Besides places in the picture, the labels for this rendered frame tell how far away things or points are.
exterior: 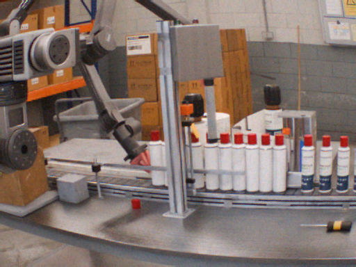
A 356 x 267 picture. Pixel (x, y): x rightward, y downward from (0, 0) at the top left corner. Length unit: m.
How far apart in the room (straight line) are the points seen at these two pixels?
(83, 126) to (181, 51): 2.75
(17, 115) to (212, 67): 0.69
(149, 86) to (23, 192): 3.86
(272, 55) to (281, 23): 0.48
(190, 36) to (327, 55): 4.67
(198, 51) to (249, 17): 4.99
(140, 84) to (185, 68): 4.06
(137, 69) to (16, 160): 4.20
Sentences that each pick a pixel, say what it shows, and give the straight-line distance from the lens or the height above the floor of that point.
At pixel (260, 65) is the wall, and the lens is 6.75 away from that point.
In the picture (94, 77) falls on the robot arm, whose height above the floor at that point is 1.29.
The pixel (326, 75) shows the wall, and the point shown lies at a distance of 6.38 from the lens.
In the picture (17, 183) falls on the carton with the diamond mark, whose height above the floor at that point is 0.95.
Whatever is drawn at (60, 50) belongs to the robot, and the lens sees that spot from 1.52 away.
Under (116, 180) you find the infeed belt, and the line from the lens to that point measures 2.19.
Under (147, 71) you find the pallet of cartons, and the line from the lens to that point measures 5.75.
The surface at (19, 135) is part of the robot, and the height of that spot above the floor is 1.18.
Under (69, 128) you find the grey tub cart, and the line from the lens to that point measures 4.50.
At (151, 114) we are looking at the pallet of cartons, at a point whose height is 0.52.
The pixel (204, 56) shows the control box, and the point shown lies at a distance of 1.79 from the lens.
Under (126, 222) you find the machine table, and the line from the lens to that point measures 1.85.
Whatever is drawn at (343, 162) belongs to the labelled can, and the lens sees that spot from 1.80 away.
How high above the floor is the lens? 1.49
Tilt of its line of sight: 12 degrees down
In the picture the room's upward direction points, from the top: 4 degrees counter-clockwise
